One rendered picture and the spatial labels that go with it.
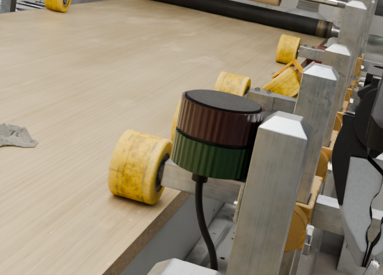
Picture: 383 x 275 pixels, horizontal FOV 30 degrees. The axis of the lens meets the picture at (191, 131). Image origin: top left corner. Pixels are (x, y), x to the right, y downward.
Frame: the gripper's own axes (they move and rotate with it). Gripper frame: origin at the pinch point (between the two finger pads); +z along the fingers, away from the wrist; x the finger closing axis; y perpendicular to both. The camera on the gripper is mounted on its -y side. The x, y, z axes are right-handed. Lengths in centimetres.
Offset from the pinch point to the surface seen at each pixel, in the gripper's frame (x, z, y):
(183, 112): 14.8, -9.6, -7.4
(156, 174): 23.6, 5.9, 21.0
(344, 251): -5, 92, 224
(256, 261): 7.6, -0.2, -7.2
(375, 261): -0.5, -0.9, -2.9
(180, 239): 28, 32, 61
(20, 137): 46, 9, 30
